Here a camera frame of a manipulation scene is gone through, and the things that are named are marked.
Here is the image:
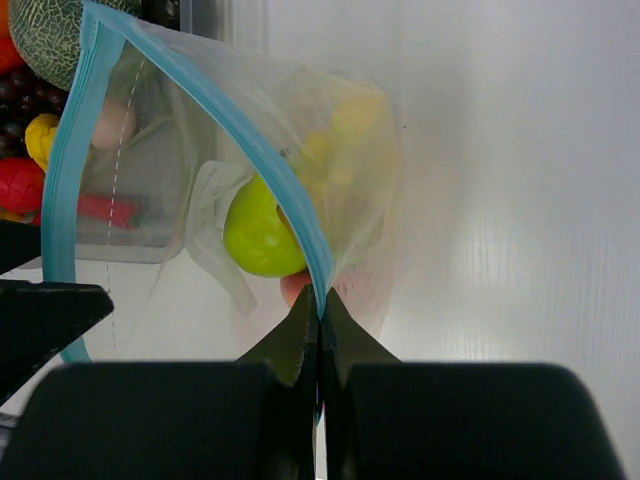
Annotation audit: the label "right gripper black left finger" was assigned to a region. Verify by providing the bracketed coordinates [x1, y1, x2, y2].
[9, 294, 318, 479]

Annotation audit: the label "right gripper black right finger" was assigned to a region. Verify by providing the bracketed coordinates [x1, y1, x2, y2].
[320, 293, 624, 479]

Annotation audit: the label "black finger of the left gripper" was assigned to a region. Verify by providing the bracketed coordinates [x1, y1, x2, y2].
[0, 219, 115, 401]

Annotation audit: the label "green apple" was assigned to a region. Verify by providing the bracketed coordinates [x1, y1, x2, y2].
[223, 174, 306, 278]

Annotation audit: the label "clear zip top bag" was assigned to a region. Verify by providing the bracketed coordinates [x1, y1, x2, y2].
[39, 0, 401, 364]

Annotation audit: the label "yellow banana bunch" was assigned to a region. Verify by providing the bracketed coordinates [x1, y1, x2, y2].
[296, 94, 386, 192]

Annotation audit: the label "clear plastic food bin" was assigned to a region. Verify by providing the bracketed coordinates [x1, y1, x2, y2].
[29, 0, 236, 266]

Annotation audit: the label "red chili pepper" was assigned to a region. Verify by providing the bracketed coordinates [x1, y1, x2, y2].
[78, 194, 141, 230]

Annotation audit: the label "red bell pepper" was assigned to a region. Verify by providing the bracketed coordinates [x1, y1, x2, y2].
[1, 157, 45, 214]

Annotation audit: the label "yellow bell pepper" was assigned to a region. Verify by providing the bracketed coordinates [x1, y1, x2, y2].
[25, 113, 60, 172]

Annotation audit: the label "dark grapes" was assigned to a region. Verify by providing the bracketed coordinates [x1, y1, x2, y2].
[1, 66, 68, 158]

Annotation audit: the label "orange fruit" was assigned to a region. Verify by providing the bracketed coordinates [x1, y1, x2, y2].
[0, 0, 25, 75]

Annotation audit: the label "green melon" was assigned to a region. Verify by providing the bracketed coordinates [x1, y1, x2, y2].
[8, 0, 82, 91]

